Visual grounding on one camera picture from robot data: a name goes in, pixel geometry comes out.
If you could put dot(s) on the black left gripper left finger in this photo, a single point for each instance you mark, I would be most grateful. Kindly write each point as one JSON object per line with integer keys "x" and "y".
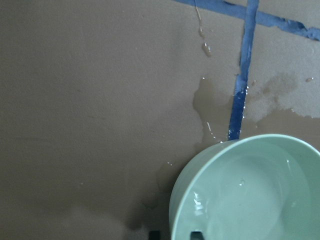
{"x": 154, "y": 235}

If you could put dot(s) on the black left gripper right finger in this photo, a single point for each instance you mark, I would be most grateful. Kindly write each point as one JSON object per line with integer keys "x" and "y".
{"x": 196, "y": 235}

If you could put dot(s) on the mint green bowl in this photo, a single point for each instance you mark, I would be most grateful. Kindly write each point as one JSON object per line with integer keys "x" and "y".
{"x": 264, "y": 187}

